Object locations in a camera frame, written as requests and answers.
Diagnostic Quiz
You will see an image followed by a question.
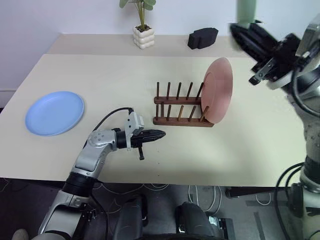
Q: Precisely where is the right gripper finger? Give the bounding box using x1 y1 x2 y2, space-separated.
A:
249 22 283 53
229 22 274 64

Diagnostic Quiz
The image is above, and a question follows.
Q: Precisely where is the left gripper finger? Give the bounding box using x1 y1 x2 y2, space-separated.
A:
144 129 167 138
145 135 167 144

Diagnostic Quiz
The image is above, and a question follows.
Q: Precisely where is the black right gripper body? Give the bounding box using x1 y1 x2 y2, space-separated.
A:
264 32 305 81

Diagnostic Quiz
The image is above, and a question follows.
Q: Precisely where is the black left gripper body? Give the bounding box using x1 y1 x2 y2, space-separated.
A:
129 131 151 162

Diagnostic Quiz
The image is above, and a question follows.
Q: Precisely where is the green cylinder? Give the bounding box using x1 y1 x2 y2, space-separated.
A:
236 0 258 25

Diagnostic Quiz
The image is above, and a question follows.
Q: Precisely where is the wooden dish rack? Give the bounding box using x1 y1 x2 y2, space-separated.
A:
152 81 215 128

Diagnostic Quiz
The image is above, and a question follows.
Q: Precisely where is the black foam block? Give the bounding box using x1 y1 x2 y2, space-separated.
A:
187 27 219 51

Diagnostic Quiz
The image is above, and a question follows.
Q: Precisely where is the pink plate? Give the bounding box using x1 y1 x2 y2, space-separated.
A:
199 57 234 125

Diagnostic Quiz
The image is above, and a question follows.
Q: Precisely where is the dark rounded shape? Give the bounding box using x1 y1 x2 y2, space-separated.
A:
174 201 214 240
116 194 149 240

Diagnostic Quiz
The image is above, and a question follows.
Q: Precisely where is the blue plate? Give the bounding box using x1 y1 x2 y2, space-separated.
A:
24 90 86 137

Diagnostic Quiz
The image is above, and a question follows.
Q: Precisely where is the green plant in white pot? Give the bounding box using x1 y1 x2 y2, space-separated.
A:
118 0 157 50

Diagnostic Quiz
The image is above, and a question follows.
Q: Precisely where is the black floor box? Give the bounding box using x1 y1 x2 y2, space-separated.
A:
208 216 235 236

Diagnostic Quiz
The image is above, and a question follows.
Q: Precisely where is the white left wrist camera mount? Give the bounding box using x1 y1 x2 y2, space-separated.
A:
124 111 146 152

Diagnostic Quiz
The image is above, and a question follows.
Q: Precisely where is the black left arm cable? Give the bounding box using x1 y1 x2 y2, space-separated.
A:
91 107 135 133

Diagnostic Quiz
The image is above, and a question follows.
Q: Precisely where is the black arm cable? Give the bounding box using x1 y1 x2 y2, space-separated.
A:
289 63 316 119
91 107 135 133

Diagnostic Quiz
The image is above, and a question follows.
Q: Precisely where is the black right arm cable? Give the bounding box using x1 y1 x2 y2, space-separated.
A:
289 63 316 119

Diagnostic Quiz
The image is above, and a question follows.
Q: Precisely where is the white floor cable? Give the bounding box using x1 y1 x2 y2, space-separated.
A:
187 184 224 213

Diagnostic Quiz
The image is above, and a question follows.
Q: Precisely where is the black table frame bar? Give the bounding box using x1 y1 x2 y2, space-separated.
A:
224 186 279 199

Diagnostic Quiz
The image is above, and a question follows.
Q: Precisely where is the thick black cable loop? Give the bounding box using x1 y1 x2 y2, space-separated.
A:
274 161 306 227

